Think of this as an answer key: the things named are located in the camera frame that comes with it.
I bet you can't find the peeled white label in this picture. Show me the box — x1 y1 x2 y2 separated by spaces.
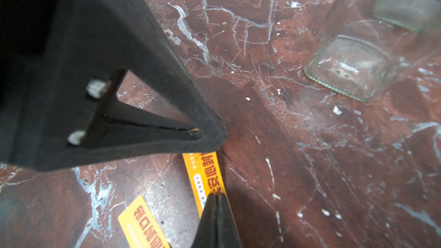
183 152 226 218

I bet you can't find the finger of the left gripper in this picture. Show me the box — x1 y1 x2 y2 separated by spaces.
1 0 227 171

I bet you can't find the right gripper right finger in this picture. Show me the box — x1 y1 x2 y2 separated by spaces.
217 194 243 248

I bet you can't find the peeled gold label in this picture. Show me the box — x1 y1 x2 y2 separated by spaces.
118 195 170 248

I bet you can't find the short glass bottle gold label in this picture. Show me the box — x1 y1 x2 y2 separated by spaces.
373 0 441 33

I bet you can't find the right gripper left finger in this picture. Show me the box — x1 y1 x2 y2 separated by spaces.
191 194 217 248

